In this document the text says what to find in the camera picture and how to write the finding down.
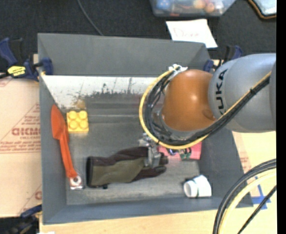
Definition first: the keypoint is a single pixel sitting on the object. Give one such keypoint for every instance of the pink flat sponge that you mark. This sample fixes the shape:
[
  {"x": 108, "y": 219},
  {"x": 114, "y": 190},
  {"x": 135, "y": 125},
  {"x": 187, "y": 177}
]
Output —
[{"x": 194, "y": 153}]

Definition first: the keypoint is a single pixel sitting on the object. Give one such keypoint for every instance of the dark brown and olive glove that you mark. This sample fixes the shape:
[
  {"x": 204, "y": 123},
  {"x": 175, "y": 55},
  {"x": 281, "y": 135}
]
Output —
[{"x": 113, "y": 170}]

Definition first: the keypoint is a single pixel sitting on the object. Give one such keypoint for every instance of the brown cardboard board, red print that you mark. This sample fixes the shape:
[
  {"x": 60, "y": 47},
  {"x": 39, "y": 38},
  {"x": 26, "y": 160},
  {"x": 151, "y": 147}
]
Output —
[{"x": 16, "y": 160}]

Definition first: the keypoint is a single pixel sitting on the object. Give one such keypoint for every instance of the grey metal bin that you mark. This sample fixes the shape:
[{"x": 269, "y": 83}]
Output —
[{"x": 123, "y": 57}]

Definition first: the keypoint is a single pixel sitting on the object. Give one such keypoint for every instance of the white plastic pipe fitting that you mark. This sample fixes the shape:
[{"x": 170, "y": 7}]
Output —
[{"x": 201, "y": 185}]

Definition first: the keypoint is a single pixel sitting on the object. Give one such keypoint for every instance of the yellow toy brick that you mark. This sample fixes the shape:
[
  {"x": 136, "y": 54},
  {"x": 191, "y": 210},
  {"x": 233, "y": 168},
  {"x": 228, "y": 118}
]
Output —
[{"x": 77, "y": 122}]

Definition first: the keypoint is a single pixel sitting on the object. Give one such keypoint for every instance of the orange toy shovel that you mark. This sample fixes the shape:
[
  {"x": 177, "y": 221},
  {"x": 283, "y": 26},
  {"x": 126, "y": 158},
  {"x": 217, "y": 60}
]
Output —
[{"x": 60, "y": 128}]

